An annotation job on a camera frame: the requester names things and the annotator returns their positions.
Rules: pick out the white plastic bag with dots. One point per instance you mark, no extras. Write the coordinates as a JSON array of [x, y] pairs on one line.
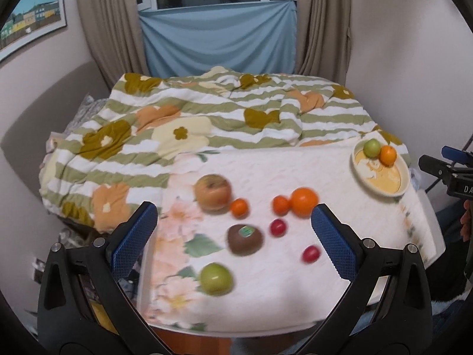
[[414, 179]]

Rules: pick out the large orange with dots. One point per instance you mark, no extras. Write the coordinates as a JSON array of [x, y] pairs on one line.
[[303, 202]]

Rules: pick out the green striped floral blanket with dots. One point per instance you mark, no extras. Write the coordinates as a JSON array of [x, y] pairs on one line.
[[221, 118]]

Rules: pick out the dark blue trousers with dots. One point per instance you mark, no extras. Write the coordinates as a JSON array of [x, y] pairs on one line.
[[449, 222]]

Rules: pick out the large green apple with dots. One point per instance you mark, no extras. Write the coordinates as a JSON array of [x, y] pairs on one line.
[[216, 279]]

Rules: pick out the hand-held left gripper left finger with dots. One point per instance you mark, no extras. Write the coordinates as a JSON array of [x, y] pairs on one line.
[[136, 240]]

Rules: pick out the grey patterned pillow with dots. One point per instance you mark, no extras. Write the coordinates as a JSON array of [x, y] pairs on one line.
[[87, 111]]

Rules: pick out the small orange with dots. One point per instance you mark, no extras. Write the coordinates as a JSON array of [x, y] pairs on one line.
[[239, 208], [281, 205]]

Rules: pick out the red cherry tomato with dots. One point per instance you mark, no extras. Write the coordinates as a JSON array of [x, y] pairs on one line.
[[278, 227], [310, 254]]

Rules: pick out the brown kiwi with sticker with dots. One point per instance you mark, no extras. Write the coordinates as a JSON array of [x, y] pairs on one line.
[[244, 240]]

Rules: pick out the large reddish yellow apple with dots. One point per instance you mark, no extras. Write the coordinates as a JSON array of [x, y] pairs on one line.
[[212, 193]]

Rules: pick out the medium orange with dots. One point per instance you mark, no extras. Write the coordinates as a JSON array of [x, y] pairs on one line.
[[388, 156]]

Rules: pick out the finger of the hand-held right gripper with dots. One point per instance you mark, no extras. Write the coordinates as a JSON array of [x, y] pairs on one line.
[[451, 152], [434, 165]]

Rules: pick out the person's right hand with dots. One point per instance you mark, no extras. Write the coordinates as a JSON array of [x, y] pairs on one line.
[[467, 218]]

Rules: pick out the small green apple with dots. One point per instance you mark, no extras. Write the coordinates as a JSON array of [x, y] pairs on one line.
[[371, 148]]

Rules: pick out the grey padded headboard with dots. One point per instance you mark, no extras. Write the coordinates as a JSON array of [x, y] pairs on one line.
[[40, 118]]

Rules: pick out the white fluffy garment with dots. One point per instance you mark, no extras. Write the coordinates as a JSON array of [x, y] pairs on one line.
[[454, 305]]

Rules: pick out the beige curtain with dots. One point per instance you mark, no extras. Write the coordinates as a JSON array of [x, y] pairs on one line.
[[321, 26], [111, 26]]

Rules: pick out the cream yellow plate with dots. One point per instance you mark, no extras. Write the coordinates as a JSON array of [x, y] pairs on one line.
[[384, 181]]

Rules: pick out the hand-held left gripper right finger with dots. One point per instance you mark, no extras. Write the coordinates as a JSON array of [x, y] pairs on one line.
[[332, 240]]

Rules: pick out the framed landscape picture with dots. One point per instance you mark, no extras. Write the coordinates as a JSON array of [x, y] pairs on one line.
[[31, 18]]

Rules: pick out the blue hanging cloth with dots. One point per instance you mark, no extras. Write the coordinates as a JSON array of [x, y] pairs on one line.
[[218, 40]]

